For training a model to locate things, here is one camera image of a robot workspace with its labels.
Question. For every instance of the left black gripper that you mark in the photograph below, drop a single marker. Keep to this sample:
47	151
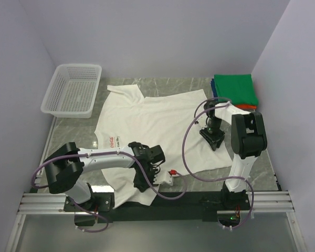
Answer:
142	185

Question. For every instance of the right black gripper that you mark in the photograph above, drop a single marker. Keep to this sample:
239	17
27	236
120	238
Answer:
214	141

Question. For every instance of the white t shirt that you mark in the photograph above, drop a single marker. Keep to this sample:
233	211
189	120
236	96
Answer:
128	116

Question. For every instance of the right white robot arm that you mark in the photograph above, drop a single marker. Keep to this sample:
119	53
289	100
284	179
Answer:
248	140

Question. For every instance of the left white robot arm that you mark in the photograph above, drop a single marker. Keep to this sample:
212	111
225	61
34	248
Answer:
65	166

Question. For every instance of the black base beam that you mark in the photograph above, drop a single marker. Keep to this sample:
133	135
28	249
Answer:
215	206

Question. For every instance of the orange folded t shirt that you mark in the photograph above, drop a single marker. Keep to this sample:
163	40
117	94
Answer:
246	107

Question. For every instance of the blue folded t shirt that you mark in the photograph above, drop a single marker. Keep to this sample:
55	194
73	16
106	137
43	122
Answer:
213	87

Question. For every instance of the green folded t shirt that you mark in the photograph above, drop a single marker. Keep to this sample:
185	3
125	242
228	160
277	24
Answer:
238	88

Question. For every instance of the white plastic basket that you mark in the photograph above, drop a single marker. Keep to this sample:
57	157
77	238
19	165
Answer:
72	91

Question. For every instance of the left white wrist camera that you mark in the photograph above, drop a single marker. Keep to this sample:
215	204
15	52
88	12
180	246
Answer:
164	178

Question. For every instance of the aluminium frame rail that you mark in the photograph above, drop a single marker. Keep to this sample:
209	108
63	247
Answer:
34	204

